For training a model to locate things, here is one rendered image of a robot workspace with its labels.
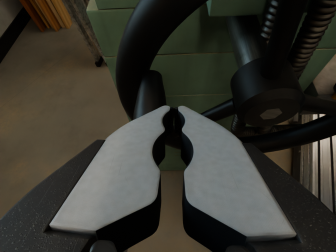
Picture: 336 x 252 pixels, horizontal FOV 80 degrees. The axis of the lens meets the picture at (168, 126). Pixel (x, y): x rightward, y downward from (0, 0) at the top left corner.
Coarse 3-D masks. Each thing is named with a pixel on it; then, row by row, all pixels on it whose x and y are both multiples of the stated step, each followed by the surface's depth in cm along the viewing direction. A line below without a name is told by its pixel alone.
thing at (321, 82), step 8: (328, 64) 47; (320, 72) 46; (328, 72) 46; (320, 80) 45; (328, 80) 45; (312, 88) 45; (320, 88) 44; (328, 88) 44; (320, 96) 44; (328, 96) 44; (304, 112) 49; (312, 112) 49
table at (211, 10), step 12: (216, 0) 20; (228, 0) 20; (240, 0) 20; (252, 0) 20; (264, 0) 20; (312, 0) 20; (216, 12) 21; (228, 12) 21; (240, 12) 21; (252, 12) 21; (264, 12) 21
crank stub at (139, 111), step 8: (144, 72) 16; (152, 72) 16; (144, 80) 15; (152, 80) 15; (160, 80) 16; (144, 88) 15; (152, 88) 15; (160, 88) 15; (144, 96) 14; (152, 96) 14; (160, 96) 14; (136, 104) 14; (144, 104) 14; (152, 104) 14; (160, 104) 14; (136, 112) 14; (144, 112) 13
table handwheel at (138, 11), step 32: (160, 0) 11; (192, 0) 11; (288, 0) 12; (128, 32) 13; (160, 32) 13; (256, 32) 22; (288, 32) 13; (128, 64) 15; (256, 64) 19; (288, 64) 19; (128, 96) 18; (256, 96) 17; (288, 96) 17; (288, 128) 29; (320, 128) 26
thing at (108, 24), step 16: (96, 16) 31; (112, 16) 31; (128, 16) 31; (192, 16) 31; (208, 16) 31; (224, 16) 31; (304, 16) 32; (96, 32) 34; (112, 32) 34; (176, 32) 34; (192, 32) 34; (208, 32) 34; (224, 32) 34; (112, 48) 36; (160, 48) 36; (176, 48) 37; (192, 48) 37; (208, 48) 37; (224, 48) 37
